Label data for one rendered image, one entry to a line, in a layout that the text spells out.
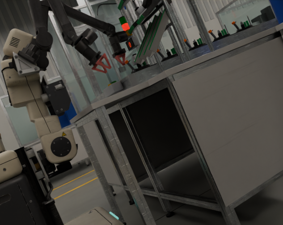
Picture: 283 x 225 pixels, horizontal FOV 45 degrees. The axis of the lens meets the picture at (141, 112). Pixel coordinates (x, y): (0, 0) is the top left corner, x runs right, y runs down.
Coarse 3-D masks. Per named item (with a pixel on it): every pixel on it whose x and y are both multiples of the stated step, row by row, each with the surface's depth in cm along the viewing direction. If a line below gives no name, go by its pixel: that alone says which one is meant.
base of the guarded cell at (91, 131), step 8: (88, 128) 321; (96, 128) 296; (88, 136) 333; (96, 136) 307; (96, 144) 318; (96, 152) 330; (104, 152) 304; (104, 160) 315; (104, 168) 327; (112, 168) 302; (112, 176) 312; (112, 184) 328; (120, 184) 299; (112, 192) 350
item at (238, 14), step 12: (240, 0) 702; (252, 0) 673; (264, 0) 646; (228, 12) 748; (240, 12) 716; (252, 12) 686; (264, 12) 658; (228, 24) 763; (240, 24) 730; (252, 24) 698
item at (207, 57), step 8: (264, 32) 179; (272, 32) 181; (248, 40) 174; (256, 40) 180; (224, 48) 168; (232, 48) 170; (200, 56) 162; (208, 56) 163; (216, 56) 165; (184, 64) 158; (192, 64) 159; (168, 72) 154; (176, 72) 156; (152, 80) 167; (160, 80) 162
